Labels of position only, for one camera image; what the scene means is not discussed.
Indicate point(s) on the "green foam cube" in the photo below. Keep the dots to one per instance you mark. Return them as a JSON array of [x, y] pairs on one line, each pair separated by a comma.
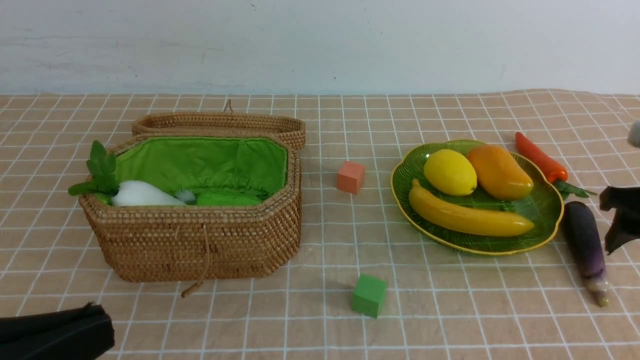
[[369, 296]]

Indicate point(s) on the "purple toy eggplant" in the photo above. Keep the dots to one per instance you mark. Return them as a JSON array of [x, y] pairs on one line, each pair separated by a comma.
[[580, 231]]

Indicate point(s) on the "white toy radish with leaves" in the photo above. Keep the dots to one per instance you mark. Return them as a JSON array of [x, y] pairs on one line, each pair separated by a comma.
[[102, 165]]

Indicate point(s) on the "yellow toy lemon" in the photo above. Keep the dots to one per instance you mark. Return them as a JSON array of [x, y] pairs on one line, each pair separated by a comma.
[[450, 172]]

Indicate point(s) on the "woven rattan basket green lining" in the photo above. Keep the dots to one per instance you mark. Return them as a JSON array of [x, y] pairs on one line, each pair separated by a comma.
[[198, 243]]

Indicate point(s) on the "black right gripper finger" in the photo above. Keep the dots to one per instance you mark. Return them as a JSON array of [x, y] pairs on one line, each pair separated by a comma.
[[625, 226]]

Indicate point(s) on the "yellow toy banana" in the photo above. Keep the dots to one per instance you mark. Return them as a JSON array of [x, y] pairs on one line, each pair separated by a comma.
[[474, 221]]

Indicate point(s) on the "orange toy mango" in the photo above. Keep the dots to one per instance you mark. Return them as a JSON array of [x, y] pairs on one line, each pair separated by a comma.
[[499, 174]]

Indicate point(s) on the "green glass leaf plate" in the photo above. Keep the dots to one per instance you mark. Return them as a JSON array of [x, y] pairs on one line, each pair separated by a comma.
[[544, 206]]

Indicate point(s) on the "orange foam cube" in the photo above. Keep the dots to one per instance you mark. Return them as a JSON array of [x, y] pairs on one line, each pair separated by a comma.
[[350, 177]]

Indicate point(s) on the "orange toy carrot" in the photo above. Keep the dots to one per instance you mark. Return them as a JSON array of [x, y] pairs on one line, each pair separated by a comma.
[[554, 172]]

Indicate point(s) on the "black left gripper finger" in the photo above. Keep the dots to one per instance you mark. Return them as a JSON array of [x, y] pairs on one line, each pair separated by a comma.
[[83, 333]]

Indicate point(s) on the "green toy bitter gourd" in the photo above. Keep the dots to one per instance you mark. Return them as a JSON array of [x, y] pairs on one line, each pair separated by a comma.
[[228, 198]]

